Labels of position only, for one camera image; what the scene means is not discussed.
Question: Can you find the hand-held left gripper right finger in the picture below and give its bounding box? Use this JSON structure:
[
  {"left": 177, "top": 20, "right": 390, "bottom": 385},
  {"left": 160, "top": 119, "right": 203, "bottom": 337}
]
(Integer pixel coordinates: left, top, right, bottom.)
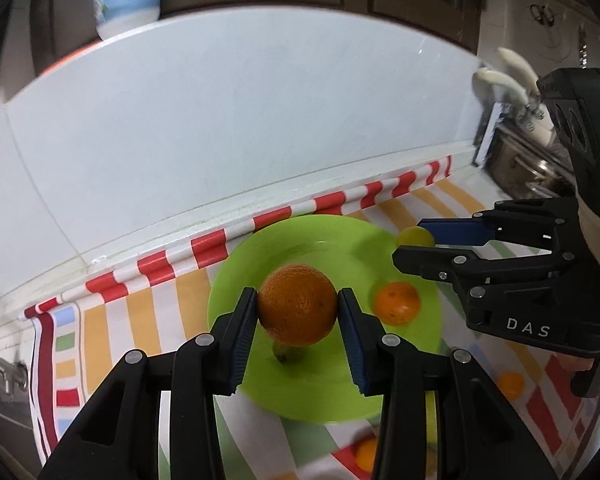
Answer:
[{"left": 337, "top": 288, "right": 561, "bottom": 480}]

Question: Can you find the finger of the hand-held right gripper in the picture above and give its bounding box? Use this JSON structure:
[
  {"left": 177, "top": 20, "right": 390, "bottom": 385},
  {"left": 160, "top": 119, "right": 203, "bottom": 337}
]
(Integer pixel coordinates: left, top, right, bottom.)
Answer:
[
  {"left": 417, "top": 197, "right": 581, "bottom": 257},
  {"left": 392, "top": 244, "right": 579, "bottom": 291}
]

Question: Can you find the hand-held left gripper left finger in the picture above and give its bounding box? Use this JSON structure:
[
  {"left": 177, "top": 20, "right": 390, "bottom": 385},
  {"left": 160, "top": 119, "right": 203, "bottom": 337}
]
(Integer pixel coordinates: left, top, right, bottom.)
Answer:
[{"left": 37, "top": 287, "right": 259, "bottom": 480}]

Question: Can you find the yellow-green round fruit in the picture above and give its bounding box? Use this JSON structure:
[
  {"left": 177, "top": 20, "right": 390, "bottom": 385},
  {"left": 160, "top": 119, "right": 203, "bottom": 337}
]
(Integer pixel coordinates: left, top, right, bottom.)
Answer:
[{"left": 396, "top": 226, "right": 436, "bottom": 249}]

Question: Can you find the green plate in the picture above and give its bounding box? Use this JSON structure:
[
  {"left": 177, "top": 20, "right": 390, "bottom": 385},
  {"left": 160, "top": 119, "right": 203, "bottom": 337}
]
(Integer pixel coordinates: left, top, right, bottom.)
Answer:
[{"left": 207, "top": 214, "right": 443, "bottom": 424}]

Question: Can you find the large orange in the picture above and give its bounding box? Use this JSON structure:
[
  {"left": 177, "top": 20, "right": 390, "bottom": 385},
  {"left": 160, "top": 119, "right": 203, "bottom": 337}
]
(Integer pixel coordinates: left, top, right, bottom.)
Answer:
[{"left": 257, "top": 263, "right": 339, "bottom": 347}]

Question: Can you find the green fruit with stem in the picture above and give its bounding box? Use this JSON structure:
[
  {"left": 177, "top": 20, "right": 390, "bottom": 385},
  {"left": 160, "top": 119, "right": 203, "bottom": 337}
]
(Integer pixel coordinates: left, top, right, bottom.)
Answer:
[{"left": 272, "top": 342, "right": 306, "bottom": 366}]

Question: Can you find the small orange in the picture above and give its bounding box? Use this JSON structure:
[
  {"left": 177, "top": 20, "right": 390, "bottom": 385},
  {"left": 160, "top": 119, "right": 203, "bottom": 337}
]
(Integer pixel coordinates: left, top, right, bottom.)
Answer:
[
  {"left": 373, "top": 281, "right": 422, "bottom": 326},
  {"left": 497, "top": 371, "right": 526, "bottom": 401},
  {"left": 354, "top": 436, "right": 379, "bottom": 474}
]

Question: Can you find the stainless steel sink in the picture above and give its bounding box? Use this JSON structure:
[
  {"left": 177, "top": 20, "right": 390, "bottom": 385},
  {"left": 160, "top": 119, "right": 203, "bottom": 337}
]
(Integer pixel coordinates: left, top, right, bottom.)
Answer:
[{"left": 472, "top": 102, "right": 581, "bottom": 202}]

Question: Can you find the striped tablecloth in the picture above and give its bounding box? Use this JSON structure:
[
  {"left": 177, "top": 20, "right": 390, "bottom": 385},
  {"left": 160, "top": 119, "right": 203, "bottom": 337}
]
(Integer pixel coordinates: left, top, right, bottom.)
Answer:
[{"left": 20, "top": 155, "right": 600, "bottom": 480}]

